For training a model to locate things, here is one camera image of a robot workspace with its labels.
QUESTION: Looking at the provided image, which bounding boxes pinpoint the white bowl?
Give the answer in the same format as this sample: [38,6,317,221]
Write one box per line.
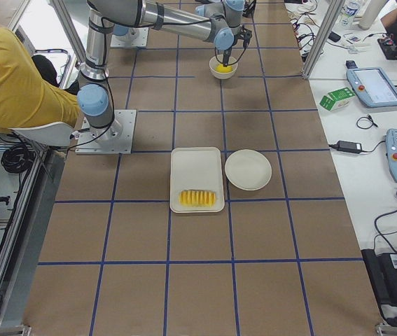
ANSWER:
[209,55,238,80]

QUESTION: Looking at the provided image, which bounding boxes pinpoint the upper blue teach pendant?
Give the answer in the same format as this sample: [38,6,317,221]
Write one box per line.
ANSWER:
[346,67,397,108]

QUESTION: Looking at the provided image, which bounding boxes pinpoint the green white carton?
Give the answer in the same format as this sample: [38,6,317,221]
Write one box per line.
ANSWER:
[319,87,355,111]

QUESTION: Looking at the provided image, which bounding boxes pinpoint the sliced yellow fruit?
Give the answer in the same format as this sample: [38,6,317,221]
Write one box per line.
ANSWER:
[179,190,216,207]

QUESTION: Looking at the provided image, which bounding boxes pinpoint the black power adapter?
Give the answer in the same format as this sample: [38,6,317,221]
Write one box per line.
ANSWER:
[337,141,363,154]

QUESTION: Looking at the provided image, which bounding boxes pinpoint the white chair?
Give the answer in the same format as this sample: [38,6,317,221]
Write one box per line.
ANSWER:
[11,122,74,147]

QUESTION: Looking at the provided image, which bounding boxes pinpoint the coiled black cable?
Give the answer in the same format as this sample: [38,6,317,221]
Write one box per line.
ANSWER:
[1,141,35,174]

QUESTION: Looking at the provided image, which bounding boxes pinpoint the clear water bottle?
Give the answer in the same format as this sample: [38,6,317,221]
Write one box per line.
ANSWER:
[339,0,361,29]

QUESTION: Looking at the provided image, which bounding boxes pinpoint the left aluminium frame post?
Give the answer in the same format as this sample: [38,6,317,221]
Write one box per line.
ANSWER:
[50,0,86,64]

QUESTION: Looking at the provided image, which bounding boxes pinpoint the aluminium frame post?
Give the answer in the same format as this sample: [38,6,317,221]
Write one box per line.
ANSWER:
[50,0,86,64]
[302,0,344,79]

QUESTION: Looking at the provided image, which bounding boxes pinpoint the person in yellow shirt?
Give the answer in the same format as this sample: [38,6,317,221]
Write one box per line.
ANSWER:
[0,25,80,133]

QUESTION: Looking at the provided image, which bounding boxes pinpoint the white round plate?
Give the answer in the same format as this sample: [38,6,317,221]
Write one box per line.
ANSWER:
[225,149,272,191]

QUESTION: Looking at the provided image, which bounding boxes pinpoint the black smartphone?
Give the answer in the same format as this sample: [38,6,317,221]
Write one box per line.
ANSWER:
[328,31,341,43]

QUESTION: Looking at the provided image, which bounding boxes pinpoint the small black cable loop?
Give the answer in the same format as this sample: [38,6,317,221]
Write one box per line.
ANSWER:
[356,114,379,129]

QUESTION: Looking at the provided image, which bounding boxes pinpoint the yellow lemon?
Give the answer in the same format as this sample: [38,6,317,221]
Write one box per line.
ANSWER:
[214,64,232,74]

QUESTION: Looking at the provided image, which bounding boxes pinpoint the white rectangular tray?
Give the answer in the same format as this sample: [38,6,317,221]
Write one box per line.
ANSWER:
[169,147,225,214]

